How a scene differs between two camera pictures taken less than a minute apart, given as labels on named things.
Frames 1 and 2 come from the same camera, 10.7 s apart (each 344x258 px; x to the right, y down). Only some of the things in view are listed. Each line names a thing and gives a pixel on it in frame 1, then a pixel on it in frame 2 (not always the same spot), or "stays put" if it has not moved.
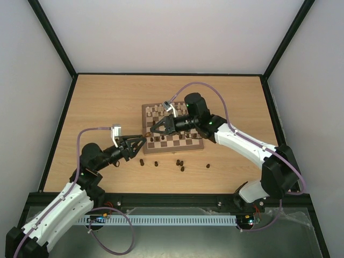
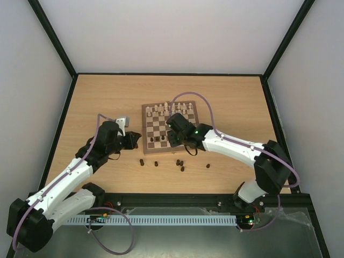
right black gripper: [170, 125] -> [173, 137]
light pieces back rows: [181, 108] stays put
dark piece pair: [180, 163] stays put
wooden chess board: [157, 142] stays put
